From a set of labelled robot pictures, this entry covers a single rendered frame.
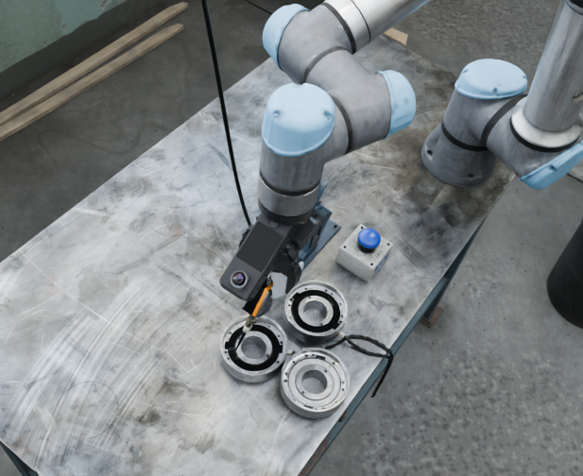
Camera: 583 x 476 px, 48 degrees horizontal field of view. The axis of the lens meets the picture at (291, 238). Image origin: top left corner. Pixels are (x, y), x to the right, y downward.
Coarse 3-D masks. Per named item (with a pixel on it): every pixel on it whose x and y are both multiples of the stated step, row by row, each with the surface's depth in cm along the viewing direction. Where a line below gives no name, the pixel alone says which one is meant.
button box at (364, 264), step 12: (360, 228) 117; (348, 240) 115; (384, 240) 116; (348, 252) 113; (360, 252) 114; (372, 252) 114; (384, 252) 114; (348, 264) 116; (360, 264) 113; (372, 264) 112; (360, 276) 115; (372, 276) 116
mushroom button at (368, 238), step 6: (360, 234) 113; (366, 234) 112; (372, 234) 113; (378, 234) 113; (360, 240) 112; (366, 240) 112; (372, 240) 112; (378, 240) 112; (366, 246) 112; (372, 246) 112
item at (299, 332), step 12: (300, 288) 110; (312, 288) 110; (324, 288) 110; (336, 288) 109; (288, 300) 108; (312, 300) 109; (324, 300) 109; (336, 300) 109; (288, 312) 107; (300, 312) 107; (324, 312) 110; (348, 312) 107; (288, 324) 106; (312, 324) 106; (324, 324) 106; (300, 336) 105; (312, 336) 104; (324, 336) 104; (336, 336) 107
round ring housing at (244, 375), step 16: (240, 320) 104; (256, 320) 105; (272, 320) 104; (224, 336) 103; (240, 336) 103; (256, 336) 104; (224, 352) 102; (240, 352) 102; (240, 368) 100; (272, 368) 99
